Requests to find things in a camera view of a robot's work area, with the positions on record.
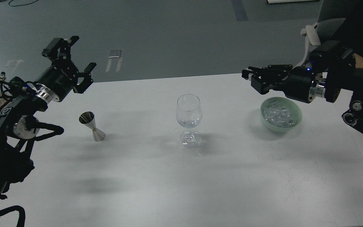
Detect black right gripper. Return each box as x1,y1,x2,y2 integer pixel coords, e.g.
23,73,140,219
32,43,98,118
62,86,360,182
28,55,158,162
241,64,318,103

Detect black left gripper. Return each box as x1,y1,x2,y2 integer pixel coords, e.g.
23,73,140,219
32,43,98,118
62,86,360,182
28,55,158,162
35,36,97,102

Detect steel cocktail jigger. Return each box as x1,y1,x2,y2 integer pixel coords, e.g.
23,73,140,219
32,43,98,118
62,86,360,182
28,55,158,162
79,112,106,142

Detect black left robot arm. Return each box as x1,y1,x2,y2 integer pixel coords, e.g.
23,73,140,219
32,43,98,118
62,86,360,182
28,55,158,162
0,36,96,227

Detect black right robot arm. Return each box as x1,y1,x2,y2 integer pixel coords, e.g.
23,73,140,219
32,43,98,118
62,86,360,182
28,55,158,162
242,40,363,134

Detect clear ice cubes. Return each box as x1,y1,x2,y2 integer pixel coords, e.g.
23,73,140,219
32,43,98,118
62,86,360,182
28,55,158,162
261,106,298,128

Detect clear wine glass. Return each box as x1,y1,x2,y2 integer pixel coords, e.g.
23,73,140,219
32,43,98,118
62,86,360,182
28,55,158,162
176,94,203,148

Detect green bowl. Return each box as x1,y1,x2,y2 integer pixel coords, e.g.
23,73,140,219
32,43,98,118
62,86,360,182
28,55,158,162
260,97,302,133

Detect grey office chair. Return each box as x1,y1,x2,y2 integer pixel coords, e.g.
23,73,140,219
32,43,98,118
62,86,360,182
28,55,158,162
297,0,360,66

